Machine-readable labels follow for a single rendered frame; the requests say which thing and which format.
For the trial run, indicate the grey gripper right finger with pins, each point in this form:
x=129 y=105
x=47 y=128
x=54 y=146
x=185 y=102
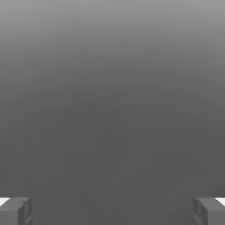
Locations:
x=211 y=211

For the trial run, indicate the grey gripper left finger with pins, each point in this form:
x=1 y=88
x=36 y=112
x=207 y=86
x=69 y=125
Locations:
x=14 y=211

